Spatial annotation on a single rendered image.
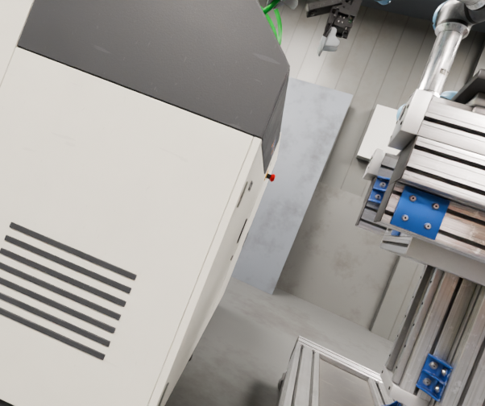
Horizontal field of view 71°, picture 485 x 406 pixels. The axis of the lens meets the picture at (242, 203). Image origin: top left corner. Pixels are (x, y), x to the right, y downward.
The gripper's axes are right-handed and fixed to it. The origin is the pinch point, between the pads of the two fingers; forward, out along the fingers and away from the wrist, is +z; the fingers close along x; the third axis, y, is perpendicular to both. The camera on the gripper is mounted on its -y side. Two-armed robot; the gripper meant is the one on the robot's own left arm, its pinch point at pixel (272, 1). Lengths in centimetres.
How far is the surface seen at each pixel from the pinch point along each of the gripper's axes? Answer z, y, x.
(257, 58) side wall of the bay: 3.2, 27.7, -19.6
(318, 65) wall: 55, -130, 225
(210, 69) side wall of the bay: 10.9, 25.8, -25.6
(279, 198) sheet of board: 131, -20, 177
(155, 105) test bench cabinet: 22.5, 27.7, -32.7
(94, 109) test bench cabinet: 32, 23, -41
